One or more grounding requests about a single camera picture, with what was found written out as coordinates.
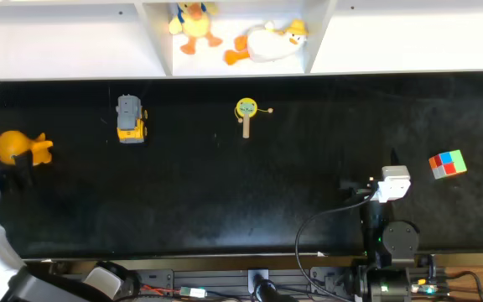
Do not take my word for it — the yellow rattle drum toy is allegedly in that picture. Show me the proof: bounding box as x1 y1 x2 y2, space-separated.
233 96 274 139

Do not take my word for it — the yellow rubber duck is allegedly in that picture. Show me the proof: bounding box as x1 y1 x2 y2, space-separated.
0 130 55 167

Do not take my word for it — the white plush duck with hat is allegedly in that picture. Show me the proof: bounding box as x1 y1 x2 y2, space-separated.
223 18 309 66

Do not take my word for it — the mounting rail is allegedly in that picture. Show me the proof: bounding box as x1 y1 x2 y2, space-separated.
27 258 483 302

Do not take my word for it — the white shelf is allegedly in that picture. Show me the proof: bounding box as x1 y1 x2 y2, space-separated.
0 0 483 82

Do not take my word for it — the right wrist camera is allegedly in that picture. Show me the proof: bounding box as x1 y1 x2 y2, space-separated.
370 164 412 204

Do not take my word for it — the grey and yellow toy truck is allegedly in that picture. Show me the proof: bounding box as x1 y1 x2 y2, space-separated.
115 94 149 145

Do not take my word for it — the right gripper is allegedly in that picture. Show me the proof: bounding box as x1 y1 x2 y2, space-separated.
339 147 401 198

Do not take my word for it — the many-coloured puzzle cube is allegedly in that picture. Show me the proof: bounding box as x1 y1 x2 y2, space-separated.
428 149 468 180

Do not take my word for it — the black cable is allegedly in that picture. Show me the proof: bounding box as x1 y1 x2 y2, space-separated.
294 190 379 302

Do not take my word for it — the yellow plush duck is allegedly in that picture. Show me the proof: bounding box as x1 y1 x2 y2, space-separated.
168 2 224 55

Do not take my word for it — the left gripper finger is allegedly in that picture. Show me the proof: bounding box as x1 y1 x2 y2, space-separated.
13 149 34 188

